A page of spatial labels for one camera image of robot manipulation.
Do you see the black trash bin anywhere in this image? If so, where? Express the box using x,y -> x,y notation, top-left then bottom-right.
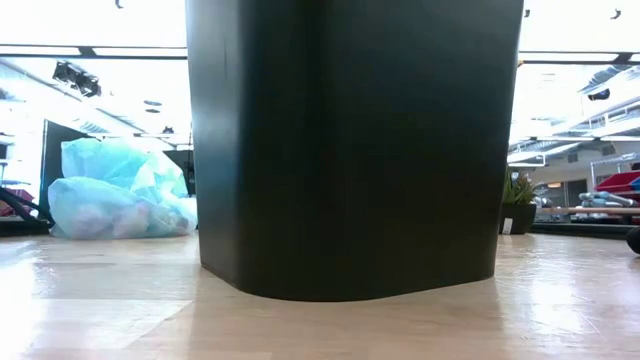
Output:
183,0 -> 526,303

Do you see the blue trash bag liner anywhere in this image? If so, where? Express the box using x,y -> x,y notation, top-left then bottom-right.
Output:
46,136 -> 200,241

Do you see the small potted plant black pot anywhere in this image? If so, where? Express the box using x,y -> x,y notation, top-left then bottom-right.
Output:
498,168 -> 540,236

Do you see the black ceiling fixture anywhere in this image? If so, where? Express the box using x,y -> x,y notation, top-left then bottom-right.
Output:
51,59 -> 103,99

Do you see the black partition panel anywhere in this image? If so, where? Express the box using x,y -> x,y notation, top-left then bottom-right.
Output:
38,118 -> 94,217

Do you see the wooden workbench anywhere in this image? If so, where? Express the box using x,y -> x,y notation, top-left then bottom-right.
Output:
535,205 -> 640,217

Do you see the grey blue bundle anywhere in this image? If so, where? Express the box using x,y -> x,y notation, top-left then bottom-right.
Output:
578,190 -> 640,209

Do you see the red storage bin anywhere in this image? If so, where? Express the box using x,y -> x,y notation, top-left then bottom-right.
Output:
593,169 -> 640,195

